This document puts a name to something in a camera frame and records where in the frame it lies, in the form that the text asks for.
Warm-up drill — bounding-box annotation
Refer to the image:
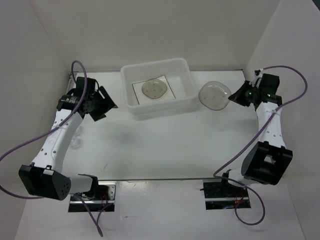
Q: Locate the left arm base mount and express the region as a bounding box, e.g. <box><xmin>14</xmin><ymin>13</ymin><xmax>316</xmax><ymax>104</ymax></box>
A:
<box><xmin>68</xmin><ymin>181</ymin><xmax>117</xmax><ymax>213</ymax></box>

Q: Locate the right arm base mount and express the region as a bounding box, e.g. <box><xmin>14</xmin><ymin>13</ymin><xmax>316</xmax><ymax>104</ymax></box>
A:
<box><xmin>200</xmin><ymin>179</ymin><xmax>251</xmax><ymax>210</ymax></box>

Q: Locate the clear glass dish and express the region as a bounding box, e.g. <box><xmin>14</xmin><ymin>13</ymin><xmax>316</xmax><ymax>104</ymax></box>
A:
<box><xmin>198</xmin><ymin>81</ymin><xmax>232</xmax><ymax>111</ymax></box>
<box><xmin>141</xmin><ymin>78</ymin><xmax>168</xmax><ymax>99</ymax></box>

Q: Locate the translucent white plastic bin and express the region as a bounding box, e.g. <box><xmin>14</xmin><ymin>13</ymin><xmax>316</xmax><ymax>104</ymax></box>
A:
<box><xmin>120</xmin><ymin>58</ymin><xmax>199</xmax><ymax>117</ymax></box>

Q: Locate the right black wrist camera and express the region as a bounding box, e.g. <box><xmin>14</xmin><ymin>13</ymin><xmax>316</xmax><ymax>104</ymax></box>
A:
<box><xmin>250</xmin><ymin>69</ymin><xmax>282</xmax><ymax>106</ymax></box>

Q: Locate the square white black-rimmed plate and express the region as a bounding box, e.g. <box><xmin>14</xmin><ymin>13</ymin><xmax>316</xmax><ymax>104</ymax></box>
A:
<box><xmin>132</xmin><ymin>75</ymin><xmax>176</xmax><ymax>105</ymax></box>

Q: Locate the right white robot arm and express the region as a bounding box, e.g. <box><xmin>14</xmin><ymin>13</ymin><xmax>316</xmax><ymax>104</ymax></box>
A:
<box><xmin>219</xmin><ymin>80</ymin><xmax>293</xmax><ymax>197</ymax></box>

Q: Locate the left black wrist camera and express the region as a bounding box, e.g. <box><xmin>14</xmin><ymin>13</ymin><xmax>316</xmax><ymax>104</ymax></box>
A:
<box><xmin>56</xmin><ymin>76</ymin><xmax>101</xmax><ymax>111</ymax></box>

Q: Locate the small clear glass cup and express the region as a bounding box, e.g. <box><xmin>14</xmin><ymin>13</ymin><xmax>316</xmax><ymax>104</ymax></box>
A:
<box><xmin>70</xmin><ymin>126</ymin><xmax>83</xmax><ymax>150</ymax></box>

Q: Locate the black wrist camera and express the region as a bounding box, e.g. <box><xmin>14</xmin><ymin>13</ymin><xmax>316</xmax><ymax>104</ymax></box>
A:
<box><xmin>56</xmin><ymin>76</ymin><xmax>101</xmax><ymax>111</ymax></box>
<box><xmin>250</xmin><ymin>69</ymin><xmax>282</xmax><ymax>106</ymax></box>

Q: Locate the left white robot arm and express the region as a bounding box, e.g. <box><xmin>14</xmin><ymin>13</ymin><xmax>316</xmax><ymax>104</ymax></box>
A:
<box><xmin>18</xmin><ymin>86</ymin><xmax>117</xmax><ymax>201</ymax></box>

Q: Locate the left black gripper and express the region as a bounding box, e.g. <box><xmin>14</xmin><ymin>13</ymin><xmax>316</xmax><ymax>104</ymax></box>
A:
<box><xmin>88</xmin><ymin>85</ymin><xmax>118</xmax><ymax>122</ymax></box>

